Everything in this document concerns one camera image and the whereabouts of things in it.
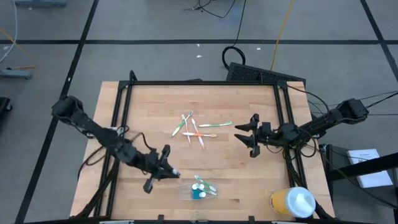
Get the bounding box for black mesh computer tower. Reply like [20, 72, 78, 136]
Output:
[226, 62, 307, 85]

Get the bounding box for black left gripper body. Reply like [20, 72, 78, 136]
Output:
[141, 144, 172, 195]

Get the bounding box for black caster object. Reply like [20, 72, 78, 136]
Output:
[0, 96, 13, 122]

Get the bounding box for yellow floor cable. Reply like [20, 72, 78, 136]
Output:
[270, 0, 295, 71]

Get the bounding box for grey metal foot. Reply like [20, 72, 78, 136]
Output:
[0, 68, 32, 80]

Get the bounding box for black stand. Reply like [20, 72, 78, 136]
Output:
[319, 143, 398, 224]

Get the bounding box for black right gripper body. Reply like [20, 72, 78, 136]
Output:
[249, 113, 282, 159]

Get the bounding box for white floor cable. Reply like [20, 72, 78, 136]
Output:
[0, 0, 18, 63]

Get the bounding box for black looped floor cable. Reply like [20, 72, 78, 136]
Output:
[221, 0, 248, 71]

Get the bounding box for white booklet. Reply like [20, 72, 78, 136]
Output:
[346, 148, 394, 189]

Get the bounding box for grey metal bar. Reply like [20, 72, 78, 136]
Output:
[12, 0, 68, 9]

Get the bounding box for black cable over table corner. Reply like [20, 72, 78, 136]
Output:
[285, 83, 332, 121]

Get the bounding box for orange floor cable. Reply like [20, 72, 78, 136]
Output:
[0, 27, 37, 70]

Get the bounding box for green white toothbrush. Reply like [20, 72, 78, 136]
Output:
[193, 175, 218, 192]
[171, 110, 194, 138]
[198, 184, 218, 197]
[198, 121, 233, 128]

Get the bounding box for yellow wipes canister white lid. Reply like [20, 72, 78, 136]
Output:
[269, 185, 317, 219]

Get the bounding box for clear plastic bag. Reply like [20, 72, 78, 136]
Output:
[179, 182, 220, 202]

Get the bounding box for black aluminium table frame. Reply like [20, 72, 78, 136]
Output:
[73, 70, 336, 224]

